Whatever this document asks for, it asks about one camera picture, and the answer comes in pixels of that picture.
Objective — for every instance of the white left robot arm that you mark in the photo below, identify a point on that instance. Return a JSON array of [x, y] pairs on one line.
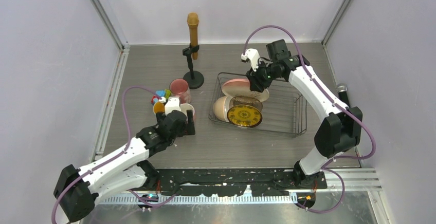
[[79, 190]]

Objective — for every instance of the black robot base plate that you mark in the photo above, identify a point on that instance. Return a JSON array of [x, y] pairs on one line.
[[231, 182]]

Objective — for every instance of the brown glass bowl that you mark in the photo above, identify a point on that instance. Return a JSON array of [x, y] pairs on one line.
[[243, 100]]

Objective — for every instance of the pink patterned mug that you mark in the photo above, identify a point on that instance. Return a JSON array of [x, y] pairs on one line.
[[180, 88]]

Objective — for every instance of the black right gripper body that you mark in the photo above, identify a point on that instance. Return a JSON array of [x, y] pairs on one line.
[[262, 77]]

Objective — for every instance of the blue toy brick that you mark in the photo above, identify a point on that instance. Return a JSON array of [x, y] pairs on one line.
[[160, 93]]

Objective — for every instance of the plain pink mug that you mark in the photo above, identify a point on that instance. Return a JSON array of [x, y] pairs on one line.
[[186, 107]]

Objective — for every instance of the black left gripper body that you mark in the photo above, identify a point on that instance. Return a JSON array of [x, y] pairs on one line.
[[181, 133]]

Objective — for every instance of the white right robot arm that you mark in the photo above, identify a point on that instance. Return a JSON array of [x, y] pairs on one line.
[[340, 129]]

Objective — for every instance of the red toy brick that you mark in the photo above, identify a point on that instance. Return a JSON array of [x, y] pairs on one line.
[[154, 99]]

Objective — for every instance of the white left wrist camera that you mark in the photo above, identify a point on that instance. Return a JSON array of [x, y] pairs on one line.
[[171, 104]]

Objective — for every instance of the black microphone stand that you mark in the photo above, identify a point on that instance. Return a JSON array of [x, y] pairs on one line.
[[194, 78]]

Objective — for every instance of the beige ceramic bowl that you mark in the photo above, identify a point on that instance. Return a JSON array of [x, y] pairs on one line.
[[221, 107]]

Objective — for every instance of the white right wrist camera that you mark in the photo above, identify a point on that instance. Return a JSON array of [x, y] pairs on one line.
[[251, 56]]

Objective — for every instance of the pink beige leaf plate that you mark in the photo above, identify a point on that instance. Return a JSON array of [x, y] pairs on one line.
[[241, 87]]

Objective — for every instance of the yellow black patterned plate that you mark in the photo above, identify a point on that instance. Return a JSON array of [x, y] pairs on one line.
[[244, 116]]

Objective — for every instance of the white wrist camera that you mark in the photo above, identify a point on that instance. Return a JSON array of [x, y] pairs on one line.
[[251, 56], [171, 104]]

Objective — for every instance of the lime green toy brick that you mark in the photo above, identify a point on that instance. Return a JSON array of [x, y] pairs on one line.
[[167, 93]]

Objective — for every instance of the blue mug yellow inside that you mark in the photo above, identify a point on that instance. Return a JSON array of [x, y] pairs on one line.
[[158, 107]]

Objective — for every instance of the black handheld microphone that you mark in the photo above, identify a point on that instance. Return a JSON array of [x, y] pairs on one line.
[[342, 93]]

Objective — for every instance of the black wire dish rack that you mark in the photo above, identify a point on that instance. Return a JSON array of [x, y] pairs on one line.
[[283, 112]]

